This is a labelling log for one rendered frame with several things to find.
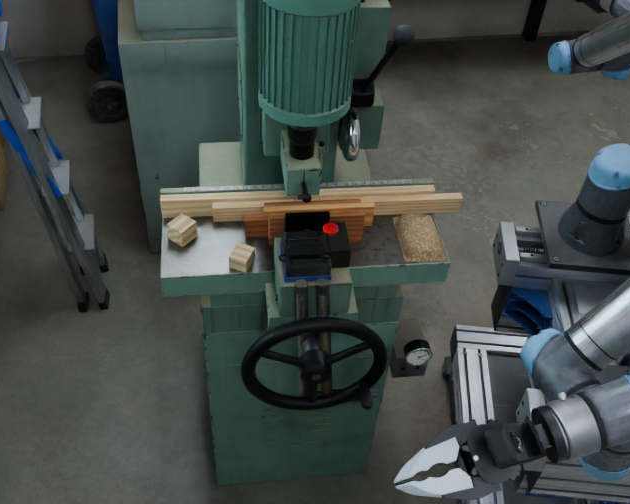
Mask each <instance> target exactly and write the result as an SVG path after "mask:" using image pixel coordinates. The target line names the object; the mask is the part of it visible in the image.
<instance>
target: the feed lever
mask: <svg viewBox="0 0 630 504"><path fill-rule="evenodd" d="M414 38H415V33H414V30H413V29H412V28H411V27H410V26H408V25H400V26H398V27H397V28H396V29H395V31H394V34H393V39H394V43H393V44H392V46H391V47H390V48H389V50H388V51H387V52H386V54H385V55H384V56H383V58H382V59H381V60H380V62H379V63H378V65H377V66H376V67H375V69H374V70H373V71H372V73H371V74H370V75H369V77H368V78H367V79H353V84H352V93H351V104H350V108H355V107H371V106H372V105H373V103H374V96H375V90H374V83H373V82H374V81H375V79H376V78H377V77H378V75H379V74H380V73H381V72H382V70H383V69H384V68H385V67H386V65H387V64H388V63H389V61H390V60H391V59H392V58H393V56H394V55H395V54H396V52H397V51H398V50H399V49H400V47H407V46H409V45H411V44H412V42H413V41H414Z"/></svg>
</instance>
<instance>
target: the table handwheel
mask: <svg viewBox="0 0 630 504"><path fill-rule="evenodd" d="M318 332H334V333H341V334H346V335H350V336H353V337H356V338H358V339H360V340H362V341H363V342H362V343H360V344H357V345H355V346H353V347H350V348H348V349H346V350H343V351H340V352H338V353H335V354H332V355H330V356H328V354H327V353H326V352H325V351H323V350H321V344H320V338H319V335H318V334H319V333H318ZM303 334H309V335H308V337H307V338H306V340H305V341H304V342H303V351H304V353H303V354H302V355H301V356H300V357H299V358H298V357H294V356H290V355H285V354H282V353H278V352H275V351H271V350H269V349H270V348H272V347H273V346H275V345H276V344H278V343H280V342H282V341H284V340H287V339H289V338H292V337H296V336H299V335H303ZM370 348H371V350H372V352H373V363H372V366H371V368H370V369H369V371H368V372H367V373H366V374H365V375H364V376H363V377H362V378H361V379H360V380H358V381H357V382H355V383H354V384H352V385H350V386H348V387H346V388H344V389H342V390H339V391H336V392H333V393H329V394H325V395H320V396H317V387H318V384H320V383H323V382H325V381H326V380H327V379H328V378H329V377H330V376H331V368H330V365H332V364H334V363H336V362H339V361H341V360H343V359H345V358H348V357H350V356H352V355H355V354H358V353H360V352H363V351H365V350H368V349H370ZM261 357H263V358H267V359H271V360H275V361H280V362H283V363H287V364H290V365H293V366H297V367H300V375H301V379H302V380H303V381H305V382H307V383H309V384H310V392H309V397H297V396H288V395H283V394H280V393H276V392H274V391H272V390H270V389H268V388H266V387H265V386H263V385H262V384H261V383H260V382H259V381H258V379H257V377H256V374H255V368H256V364H257V362H258V360H259V359H260V358H261ZM387 361H388V354H387V349H386V346H385V344H384V342H383V340H382V339H381V338H380V336H379V335H378V334H377V333H376V332H374V331H373V330H372V329H370V328H369V327H367V326H365V325H363V324H361V323H358V322H356V321H352V320H348V319H344V318H336V317H314V318H306V319H301V320H296V321H293V322H289V323H286V324H284V325H281V326H279V327H276V328H274V329H272V330H270V331H269V332H267V333H265V334H264V335H262V336H261V337H260V338H259V339H257V340H256V341H255V342H254V343H253V344H252V345H251V346H250V348H249V349H248V350H247V352H246V354H245V355H244V358H243V360H242V364H241V377H242V381H243V383H244V385H245V387H246V388H247V390H248V391H249V392H250V393H251V394H252V395H253V396H255V397H256V398H257V399H259V400H261V401H262V402H264V403H266V404H269V405H272V406H275V407H278V408H283V409H289V410H317V409H324V408H329V407H333V406H337V405H340V404H343V403H346V402H348V401H351V400H353V399H355V398H357V397H359V396H360V391H359V383H360V382H363V381H365V382H367V384H368V387H369V389H371V388H372V387H373V386H374V385H375V384H376V383H377V382H378V381H379V379H380V378H381V376H382V375H383V373H384V371H385V369H386V366H387Z"/></svg>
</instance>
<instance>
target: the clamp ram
mask: <svg viewBox="0 0 630 504"><path fill-rule="evenodd" d="M326 223H330V213H329V211H324V212H300V213H286V214H285V232H300V231H322V230H323V226H324V225H325V224H326Z"/></svg>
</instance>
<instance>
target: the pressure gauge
mask: <svg viewBox="0 0 630 504"><path fill-rule="evenodd" d="M403 351H404V355H405V360H406V362H407V363H408V364H410V365H422V364H425V363H427V362H428V361H430V360H431V358H432V356H433V353H432V351H431V348H430V344H429V343H428V342H427V341H426V340H422V339H417V340H413V341H410V342H409V343H407V344H406V345H405V346H404V348H403ZM427 354H428V355H427ZM424 355H425V356H424ZM418 356H420V357H421V356H423V357H421V358H418Z"/></svg>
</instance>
